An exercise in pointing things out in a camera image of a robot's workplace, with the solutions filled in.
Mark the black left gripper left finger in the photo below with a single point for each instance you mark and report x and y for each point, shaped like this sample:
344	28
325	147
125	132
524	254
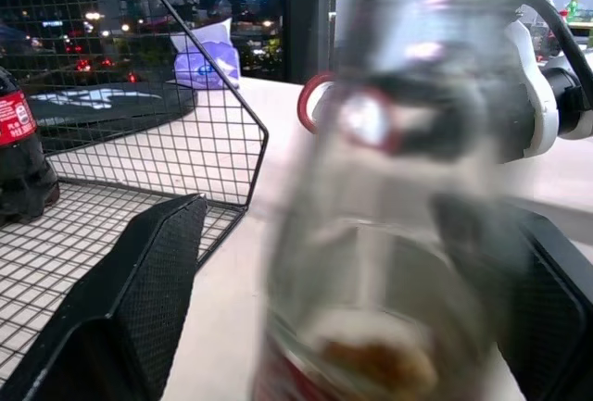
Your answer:
139	280

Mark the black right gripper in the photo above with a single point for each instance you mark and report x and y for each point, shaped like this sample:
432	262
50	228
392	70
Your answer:
498	118

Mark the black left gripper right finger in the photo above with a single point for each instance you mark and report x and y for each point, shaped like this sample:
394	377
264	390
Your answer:
551	308

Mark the clear glass bottle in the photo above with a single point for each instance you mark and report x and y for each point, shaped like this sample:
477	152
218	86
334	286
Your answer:
394	234

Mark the green bottle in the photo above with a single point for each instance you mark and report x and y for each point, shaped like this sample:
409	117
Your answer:
573	6

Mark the cola bottle with red label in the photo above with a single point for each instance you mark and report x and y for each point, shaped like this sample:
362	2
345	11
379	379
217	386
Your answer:
18	160

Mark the black round printed tray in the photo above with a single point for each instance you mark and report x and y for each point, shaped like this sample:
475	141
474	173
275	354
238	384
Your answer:
116	104

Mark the purple tissue pack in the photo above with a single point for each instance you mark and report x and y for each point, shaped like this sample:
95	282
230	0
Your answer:
204	60

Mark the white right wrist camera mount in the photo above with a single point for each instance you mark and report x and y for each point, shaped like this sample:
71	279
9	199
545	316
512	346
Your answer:
539	109

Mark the black window frame post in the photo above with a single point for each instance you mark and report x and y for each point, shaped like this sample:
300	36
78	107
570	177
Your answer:
306	16

